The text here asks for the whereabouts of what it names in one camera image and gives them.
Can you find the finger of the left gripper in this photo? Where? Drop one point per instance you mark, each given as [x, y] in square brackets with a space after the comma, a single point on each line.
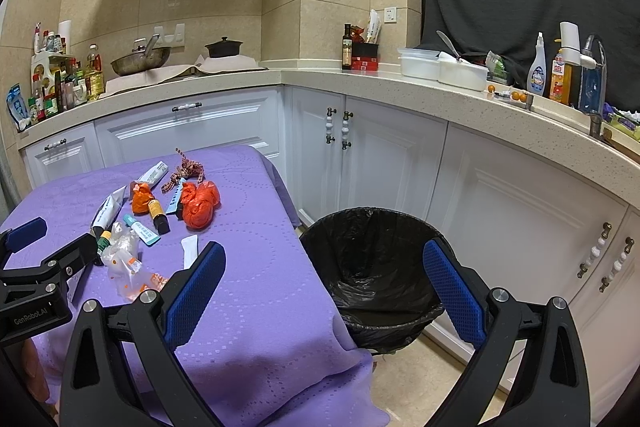
[14, 240]
[60, 266]

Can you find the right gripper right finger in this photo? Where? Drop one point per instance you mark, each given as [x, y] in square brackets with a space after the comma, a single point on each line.
[551, 383]

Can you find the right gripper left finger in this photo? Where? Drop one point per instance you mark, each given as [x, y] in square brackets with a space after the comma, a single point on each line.
[98, 388]

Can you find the green yellow bottle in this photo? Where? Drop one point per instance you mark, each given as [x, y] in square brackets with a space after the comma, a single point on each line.
[104, 241]

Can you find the clear plastic bag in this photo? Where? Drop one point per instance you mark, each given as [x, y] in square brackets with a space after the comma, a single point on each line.
[124, 268]

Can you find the large white blue tube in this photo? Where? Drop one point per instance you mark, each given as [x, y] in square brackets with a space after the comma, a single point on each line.
[108, 211]

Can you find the teal white tube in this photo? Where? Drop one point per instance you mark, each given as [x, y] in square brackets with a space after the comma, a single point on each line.
[147, 236]

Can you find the small orange plastic bag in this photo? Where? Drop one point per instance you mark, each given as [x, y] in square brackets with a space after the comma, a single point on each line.
[141, 196]

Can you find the yellow black bottle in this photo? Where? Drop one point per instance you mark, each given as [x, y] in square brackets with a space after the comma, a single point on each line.
[159, 218]

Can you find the red orange plastic bag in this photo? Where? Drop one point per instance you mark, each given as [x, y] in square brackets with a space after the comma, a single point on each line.
[199, 202]

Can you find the blue white sachet strip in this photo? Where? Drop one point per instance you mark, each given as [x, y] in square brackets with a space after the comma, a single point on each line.
[172, 207]

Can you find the small white tube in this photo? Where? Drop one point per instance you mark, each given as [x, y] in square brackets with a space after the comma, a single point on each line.
[153, 175]

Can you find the black trash bin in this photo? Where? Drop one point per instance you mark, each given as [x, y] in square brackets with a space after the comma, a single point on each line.
[370, 260]

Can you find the person's hand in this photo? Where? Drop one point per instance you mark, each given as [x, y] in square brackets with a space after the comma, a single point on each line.
[35, 379]

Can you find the white plastic spoon wrapper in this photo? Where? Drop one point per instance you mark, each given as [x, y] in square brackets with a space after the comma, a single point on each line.
[190, 250]

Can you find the blue white package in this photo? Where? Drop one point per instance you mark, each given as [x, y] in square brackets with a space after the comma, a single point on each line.
[17, 108]

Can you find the purple tablecloth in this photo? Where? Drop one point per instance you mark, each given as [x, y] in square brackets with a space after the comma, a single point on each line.
[271, 348]

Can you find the white cabinet door right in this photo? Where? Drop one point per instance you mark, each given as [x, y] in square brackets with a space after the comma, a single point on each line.
[519, 222]

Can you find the condiment rack with bottles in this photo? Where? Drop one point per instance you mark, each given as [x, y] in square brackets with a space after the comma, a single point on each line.
[57, 83]

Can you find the steel wok pan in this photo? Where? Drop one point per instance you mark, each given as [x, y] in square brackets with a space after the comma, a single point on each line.
[145, 56]

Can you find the white cabinet drawer front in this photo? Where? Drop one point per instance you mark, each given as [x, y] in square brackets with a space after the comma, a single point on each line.
[238, 117]

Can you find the black cooking pot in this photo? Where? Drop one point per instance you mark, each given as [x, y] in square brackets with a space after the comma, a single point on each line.
[224, 47]

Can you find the white corner cabinet doors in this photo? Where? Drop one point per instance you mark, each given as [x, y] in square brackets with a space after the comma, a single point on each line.
[346, 152]

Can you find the orange dish soap bottle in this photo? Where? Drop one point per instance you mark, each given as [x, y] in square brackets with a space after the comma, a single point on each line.
[560, 77]

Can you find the white spray bottle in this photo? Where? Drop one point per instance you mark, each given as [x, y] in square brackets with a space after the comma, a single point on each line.
[537, 74]

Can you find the white bowl with ladle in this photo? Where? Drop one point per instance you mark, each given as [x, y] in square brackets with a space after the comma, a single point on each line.
[456, 72]

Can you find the dark sauce bottle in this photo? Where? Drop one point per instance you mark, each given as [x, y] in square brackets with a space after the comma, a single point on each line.
[346, 52]

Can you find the red black utensil box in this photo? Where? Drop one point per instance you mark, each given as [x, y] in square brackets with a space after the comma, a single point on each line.
[364, 57]

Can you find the white plastic container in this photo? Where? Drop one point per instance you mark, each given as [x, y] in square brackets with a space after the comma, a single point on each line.
[419, 63]

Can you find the wall power socket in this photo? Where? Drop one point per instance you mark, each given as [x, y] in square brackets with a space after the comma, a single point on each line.
[390, 15]

